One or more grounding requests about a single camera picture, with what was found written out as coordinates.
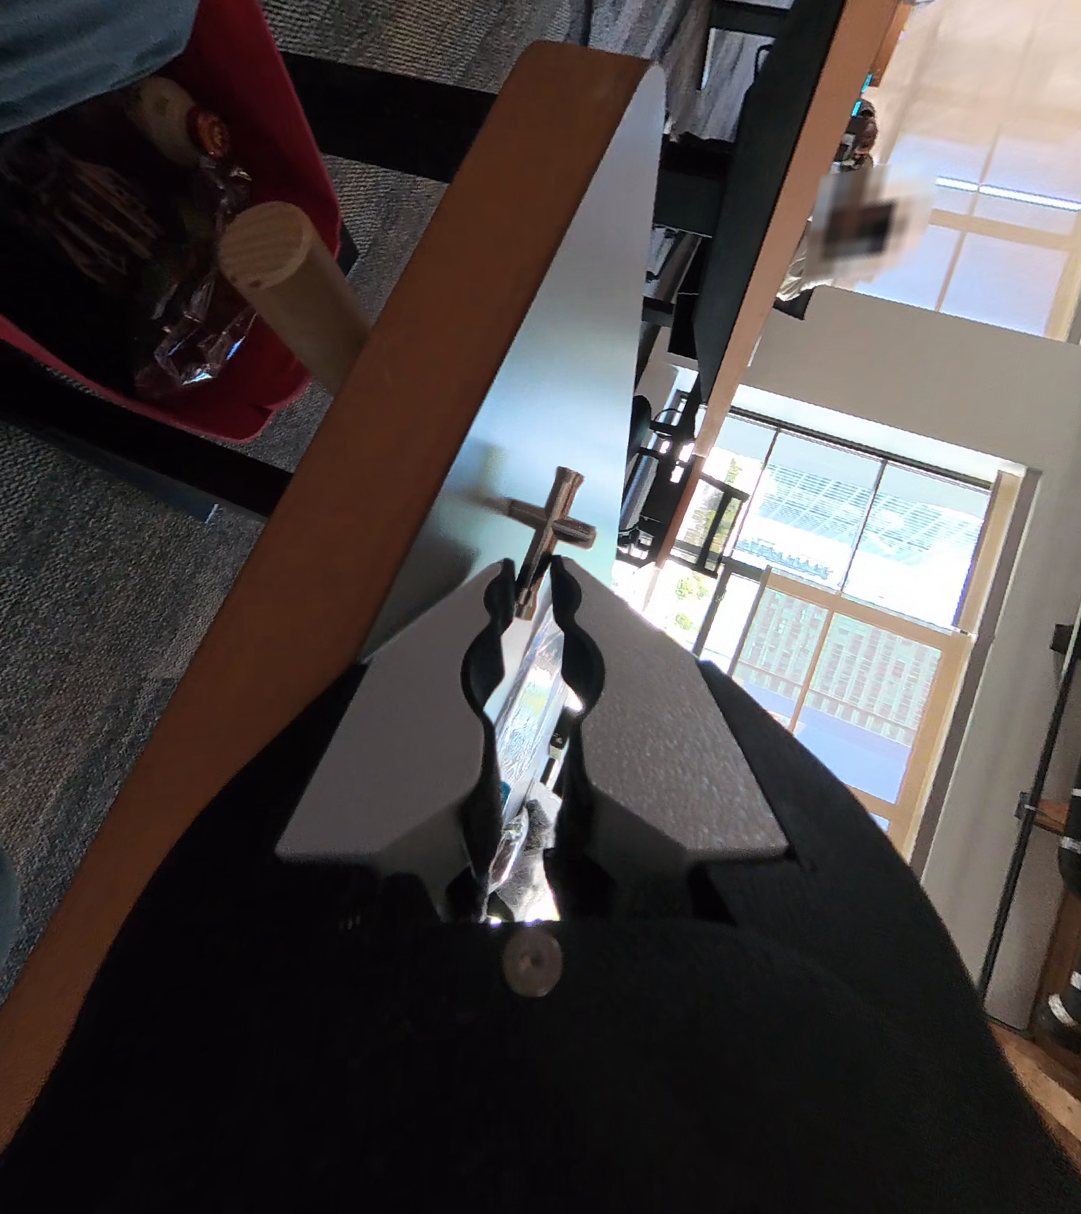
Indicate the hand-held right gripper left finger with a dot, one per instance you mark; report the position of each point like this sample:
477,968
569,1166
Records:
379,759

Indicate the metal cross wrench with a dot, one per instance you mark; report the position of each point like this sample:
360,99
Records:
550,527

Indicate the window with roller blinds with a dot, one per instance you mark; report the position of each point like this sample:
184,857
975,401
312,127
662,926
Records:
1014,171

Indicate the red bin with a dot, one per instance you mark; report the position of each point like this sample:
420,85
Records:
261,85

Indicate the dark desk with wooden edge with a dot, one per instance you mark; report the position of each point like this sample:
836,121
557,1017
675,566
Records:
786,142

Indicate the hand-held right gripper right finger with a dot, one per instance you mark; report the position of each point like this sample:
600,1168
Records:
682,759

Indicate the crumpled clear plastic wrap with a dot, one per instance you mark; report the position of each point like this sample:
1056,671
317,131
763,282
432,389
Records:
189,351

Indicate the large grid window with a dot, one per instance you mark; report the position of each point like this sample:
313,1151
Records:
834,532

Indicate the wooden dowel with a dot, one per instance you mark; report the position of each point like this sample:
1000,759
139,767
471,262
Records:
284,275

